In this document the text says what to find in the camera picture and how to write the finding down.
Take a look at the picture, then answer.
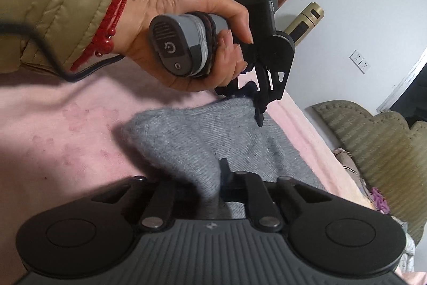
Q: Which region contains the olive padded headboard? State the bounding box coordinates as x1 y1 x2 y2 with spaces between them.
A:
312 100 427 245

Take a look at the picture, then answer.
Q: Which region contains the person's left hand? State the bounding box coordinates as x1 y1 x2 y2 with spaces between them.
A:
119 0 254 93

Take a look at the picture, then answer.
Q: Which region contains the black cable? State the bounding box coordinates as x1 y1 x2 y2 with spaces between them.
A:
0 21 125 84

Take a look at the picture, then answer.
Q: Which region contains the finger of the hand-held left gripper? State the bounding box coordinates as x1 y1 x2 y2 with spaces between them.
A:
253 69 288 127
213 78 258 99

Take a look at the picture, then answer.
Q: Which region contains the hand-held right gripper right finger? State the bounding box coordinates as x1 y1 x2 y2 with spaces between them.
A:
219 157 335 233

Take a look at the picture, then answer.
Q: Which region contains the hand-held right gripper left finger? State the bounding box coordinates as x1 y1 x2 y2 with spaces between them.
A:
90 175 176 233

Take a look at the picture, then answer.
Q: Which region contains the white frame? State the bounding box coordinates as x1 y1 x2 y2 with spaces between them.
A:
376 48 427 115

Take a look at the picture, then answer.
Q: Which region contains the pink blanket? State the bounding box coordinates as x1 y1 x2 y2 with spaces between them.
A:
0 56 427 285

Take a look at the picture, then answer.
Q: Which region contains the purple cloth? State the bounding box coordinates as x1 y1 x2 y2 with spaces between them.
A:
370 186 391 215

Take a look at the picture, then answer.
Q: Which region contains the gold tower fan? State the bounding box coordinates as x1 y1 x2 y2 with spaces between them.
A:
283 3 325 45

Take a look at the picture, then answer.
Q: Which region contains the grey sweater with navy sleeves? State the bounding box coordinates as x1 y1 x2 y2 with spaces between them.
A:
122 97 327 222

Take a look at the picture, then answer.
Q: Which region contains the red cord bracelet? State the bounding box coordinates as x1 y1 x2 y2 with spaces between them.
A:
70 0 144 72

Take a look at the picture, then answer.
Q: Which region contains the beige pillow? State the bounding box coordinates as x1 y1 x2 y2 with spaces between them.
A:
334 147 359 175

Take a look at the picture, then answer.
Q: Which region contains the light printed cloth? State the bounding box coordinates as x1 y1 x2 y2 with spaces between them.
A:
397 221 417 274

